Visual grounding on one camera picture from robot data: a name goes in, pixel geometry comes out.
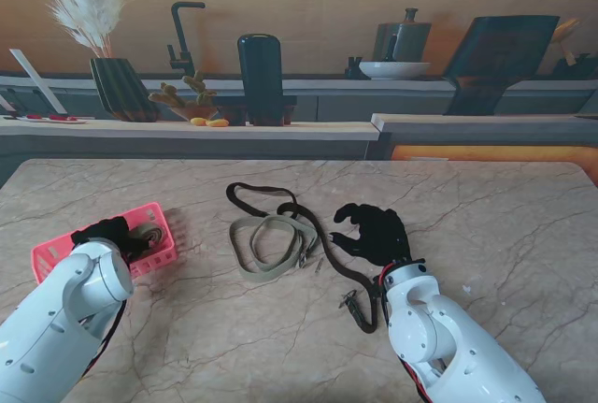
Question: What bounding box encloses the pink plastic storage basket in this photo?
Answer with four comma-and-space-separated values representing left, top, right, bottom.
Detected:
30, 201, 178, 285

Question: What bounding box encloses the red black arm cable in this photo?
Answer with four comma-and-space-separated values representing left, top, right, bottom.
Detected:
81, 297, 131, 379
377, 266, 434, 403

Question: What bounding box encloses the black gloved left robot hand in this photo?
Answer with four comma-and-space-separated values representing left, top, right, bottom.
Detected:
69, 216, 154, 263

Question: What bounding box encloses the dark brown woven belt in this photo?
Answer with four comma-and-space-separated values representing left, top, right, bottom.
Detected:
225, 181, 380, 335

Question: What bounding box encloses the tall black cylinder container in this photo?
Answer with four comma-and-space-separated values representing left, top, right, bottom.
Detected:
236, 34, 285, 127

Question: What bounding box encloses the beige woven belt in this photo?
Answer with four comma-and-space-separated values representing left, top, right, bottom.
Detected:
128, 223, 165, 251

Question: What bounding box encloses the grey ceramic jug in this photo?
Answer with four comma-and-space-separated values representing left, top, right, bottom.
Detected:
373, 7, 434, 64

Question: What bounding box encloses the red black right arm cable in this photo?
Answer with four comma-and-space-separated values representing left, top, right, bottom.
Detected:
377, 266, 434, 403

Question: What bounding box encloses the cactus plant in bowl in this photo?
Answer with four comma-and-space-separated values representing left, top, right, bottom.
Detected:
148, 69, 221, 122

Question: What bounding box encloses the black kitchen faucet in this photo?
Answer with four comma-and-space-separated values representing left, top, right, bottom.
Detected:
167, 1, 206, 78

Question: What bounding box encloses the white leaning board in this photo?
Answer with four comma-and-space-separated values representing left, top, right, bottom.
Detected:
8, 48, 69, 115

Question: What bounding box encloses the grey kitchen counter wood top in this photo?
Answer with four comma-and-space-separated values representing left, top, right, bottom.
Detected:
0, 73, 598, 187

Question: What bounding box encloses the red black left arm cable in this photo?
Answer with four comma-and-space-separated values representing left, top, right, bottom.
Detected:
81, 297, 131, 379

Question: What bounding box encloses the yellow wooden spatula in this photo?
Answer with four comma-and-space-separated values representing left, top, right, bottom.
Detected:
553, 17, 583, 65

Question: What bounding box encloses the dark tilted panel stand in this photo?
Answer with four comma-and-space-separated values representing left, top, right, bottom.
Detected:
441, 14, 561, 117

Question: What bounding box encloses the olive flat canvas belt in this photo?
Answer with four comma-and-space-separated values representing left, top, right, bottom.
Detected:
228, 214, 320, 283

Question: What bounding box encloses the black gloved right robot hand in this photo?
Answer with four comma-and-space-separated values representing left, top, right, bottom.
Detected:
330, 203, 413, 267

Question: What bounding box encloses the plate with red food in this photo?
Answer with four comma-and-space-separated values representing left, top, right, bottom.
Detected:
16, 113, 89, 125

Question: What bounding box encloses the white ceramic bowl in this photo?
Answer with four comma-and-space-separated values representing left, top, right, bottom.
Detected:
358, 61, 432, 80

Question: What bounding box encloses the white pampas grass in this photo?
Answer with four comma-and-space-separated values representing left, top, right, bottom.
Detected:
0, 0, 127, 59

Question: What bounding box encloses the dark ribbed vase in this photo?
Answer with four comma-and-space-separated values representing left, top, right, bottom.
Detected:
89, 57, 158, 122

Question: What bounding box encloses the dark low tray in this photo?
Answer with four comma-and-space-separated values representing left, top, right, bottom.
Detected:
212, 94, 299, 126

